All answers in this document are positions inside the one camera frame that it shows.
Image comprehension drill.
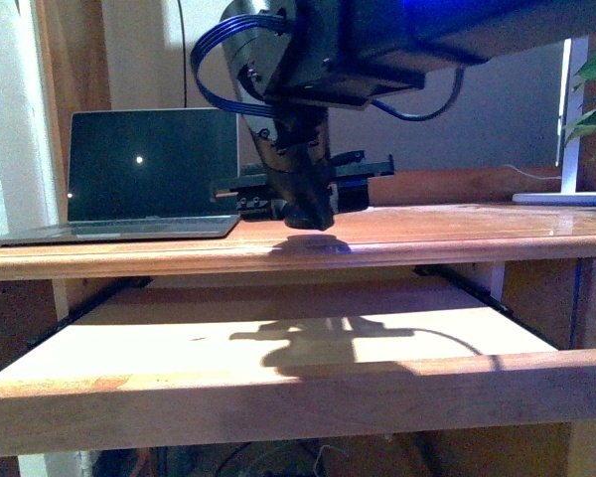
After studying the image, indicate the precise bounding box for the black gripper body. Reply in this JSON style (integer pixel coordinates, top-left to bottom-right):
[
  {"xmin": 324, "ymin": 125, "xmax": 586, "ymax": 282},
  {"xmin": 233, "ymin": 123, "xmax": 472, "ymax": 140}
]
[{"xmin": 211, "ymin": 107, "xmax": 394, "ymax": 231}]

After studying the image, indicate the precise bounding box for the wooden keyboard tray drawer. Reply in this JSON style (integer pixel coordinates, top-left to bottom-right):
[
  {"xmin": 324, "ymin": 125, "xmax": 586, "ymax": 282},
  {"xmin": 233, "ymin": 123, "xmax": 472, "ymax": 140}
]
[{"xmin": 0, "ymin": 275, "xmax": 596, "ymax": 456}]

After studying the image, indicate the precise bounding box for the silver laptop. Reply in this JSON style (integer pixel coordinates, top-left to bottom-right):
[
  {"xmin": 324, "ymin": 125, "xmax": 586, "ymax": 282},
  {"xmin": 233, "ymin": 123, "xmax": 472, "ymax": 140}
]
[{"xmin": 0, "ymin": 108, "xmax": 239, "ymax": 246}]

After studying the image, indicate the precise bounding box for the wooden desk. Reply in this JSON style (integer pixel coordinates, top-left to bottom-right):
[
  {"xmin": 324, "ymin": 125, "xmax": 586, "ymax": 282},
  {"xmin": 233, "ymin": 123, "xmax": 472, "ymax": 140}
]
[{"xmin": 0, "ymin": 176, "xmax": 596, "ymax": 476}]

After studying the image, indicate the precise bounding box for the white pipe column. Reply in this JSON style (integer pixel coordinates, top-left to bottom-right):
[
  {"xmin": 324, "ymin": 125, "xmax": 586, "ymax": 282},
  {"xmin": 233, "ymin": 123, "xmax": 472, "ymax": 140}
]
[{"xmin": 17, "ymin": 451, "xmax": 98, "ymax": 477}]

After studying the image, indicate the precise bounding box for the blue ribbon cable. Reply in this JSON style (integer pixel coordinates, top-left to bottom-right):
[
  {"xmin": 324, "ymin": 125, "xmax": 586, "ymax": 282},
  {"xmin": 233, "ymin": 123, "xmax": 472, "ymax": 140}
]
[{"xmin": 189, "ymin": 13, "xmax": 289, "ymax": 118}]

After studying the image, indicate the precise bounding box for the black hanging wall cable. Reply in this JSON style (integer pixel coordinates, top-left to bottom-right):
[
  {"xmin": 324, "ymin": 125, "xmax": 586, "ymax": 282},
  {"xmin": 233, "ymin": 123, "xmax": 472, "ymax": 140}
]
[{"xmin": 176, "ymin": 0, "xmax": 189, "ymax": 110}]

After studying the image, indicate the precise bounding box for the white lamp cable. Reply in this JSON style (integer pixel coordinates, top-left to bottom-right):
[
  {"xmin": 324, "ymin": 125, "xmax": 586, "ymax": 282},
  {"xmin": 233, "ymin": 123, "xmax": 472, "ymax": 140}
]
[{"xmin": 503, "ymin": 163, "xmax": 563, "ymax": 182}]

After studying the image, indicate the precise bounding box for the white thin cable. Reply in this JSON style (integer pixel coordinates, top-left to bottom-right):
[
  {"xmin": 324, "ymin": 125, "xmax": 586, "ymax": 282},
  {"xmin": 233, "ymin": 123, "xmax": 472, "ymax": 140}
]
[{"xmin": 311, "ymin": 444, "xmax": 339, "ymax": 477}]

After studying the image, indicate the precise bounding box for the black floor cable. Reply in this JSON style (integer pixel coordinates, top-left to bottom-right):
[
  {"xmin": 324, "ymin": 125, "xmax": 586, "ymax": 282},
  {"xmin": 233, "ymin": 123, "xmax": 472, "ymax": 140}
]
[{"xmin": 148, "ymin": 441, "xmax": 329, "ymax": 477}]

